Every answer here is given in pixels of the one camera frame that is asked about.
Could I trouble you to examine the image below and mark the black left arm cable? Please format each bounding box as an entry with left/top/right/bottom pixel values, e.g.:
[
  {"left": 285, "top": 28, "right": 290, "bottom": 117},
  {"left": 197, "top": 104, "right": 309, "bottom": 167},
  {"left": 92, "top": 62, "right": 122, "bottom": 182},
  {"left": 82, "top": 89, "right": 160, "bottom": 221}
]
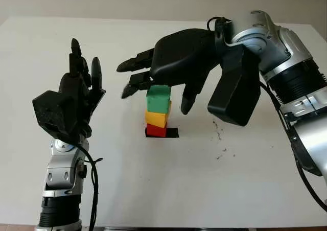
[{"left": 76, "top": 143, "right": 104, "bottom": 228}]

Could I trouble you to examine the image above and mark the red wooden block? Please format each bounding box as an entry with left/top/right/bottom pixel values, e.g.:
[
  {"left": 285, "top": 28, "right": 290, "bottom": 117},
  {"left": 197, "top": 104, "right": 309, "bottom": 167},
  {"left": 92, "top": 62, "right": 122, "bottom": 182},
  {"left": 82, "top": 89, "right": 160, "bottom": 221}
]
[{"left": 146, "top": 123, "right": 167, "bottom": 137}]

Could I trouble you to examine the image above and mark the black tape strip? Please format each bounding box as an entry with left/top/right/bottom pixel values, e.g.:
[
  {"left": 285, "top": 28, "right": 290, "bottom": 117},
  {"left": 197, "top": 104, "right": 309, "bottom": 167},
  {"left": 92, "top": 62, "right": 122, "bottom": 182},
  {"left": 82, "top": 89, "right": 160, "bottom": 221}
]
[{"left": 145, "top": 127, "right": 179, "bottom": 139}]

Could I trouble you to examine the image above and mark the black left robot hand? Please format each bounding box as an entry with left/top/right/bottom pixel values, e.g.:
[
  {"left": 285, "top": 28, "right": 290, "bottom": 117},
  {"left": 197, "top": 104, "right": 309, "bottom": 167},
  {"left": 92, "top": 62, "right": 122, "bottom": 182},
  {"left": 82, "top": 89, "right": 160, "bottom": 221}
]
[{"left": 58, "top": 38, "right": 107, "bottom": 140}]

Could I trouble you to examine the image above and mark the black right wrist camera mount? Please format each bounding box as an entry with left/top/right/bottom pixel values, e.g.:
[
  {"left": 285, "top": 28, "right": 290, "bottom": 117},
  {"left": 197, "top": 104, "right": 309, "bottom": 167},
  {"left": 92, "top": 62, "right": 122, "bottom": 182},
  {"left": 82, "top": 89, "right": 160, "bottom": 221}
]
[{"left": 207, "top": 45, "right": 262, "bottom": 127}]

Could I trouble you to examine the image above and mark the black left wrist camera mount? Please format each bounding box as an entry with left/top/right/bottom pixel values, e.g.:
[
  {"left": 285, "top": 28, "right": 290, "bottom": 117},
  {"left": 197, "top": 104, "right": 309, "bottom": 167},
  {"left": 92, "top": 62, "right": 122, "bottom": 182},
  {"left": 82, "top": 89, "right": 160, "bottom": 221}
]
[{"left": 32, "top": 89, "right": 78, "bottom": 143}]

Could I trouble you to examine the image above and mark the green wooden block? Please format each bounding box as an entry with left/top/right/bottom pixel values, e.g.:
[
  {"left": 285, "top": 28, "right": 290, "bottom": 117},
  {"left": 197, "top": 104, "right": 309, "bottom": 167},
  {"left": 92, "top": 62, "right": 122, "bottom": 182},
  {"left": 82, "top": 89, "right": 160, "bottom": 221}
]
[{"left": 146, "top": 85, "right": 171, "bottom": 114}]

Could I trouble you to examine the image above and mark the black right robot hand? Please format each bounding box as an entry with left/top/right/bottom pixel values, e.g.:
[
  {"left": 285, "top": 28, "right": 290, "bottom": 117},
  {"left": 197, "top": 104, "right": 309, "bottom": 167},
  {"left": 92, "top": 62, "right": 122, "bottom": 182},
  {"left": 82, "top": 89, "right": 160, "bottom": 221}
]
[{"left": 116, "top": 28, "right": 223, "bottom": 114}]

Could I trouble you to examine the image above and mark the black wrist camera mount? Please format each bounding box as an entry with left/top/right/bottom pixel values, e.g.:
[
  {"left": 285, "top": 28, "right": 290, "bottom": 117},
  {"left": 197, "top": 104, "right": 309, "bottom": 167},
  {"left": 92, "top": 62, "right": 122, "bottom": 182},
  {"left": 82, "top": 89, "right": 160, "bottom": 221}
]
[
  {"left": 207, "top": 45, "right": 262, "bottom": 127},
  {"left": 32, "top": 89, "right": 78, "bottom": 143}
]

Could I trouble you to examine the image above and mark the yellow wooden block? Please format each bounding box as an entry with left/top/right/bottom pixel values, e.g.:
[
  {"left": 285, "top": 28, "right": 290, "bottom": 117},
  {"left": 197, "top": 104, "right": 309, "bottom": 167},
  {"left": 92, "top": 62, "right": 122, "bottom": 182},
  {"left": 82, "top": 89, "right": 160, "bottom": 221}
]
[{"left": 145, "top": 100, "right": 172, "bottom": 128}]

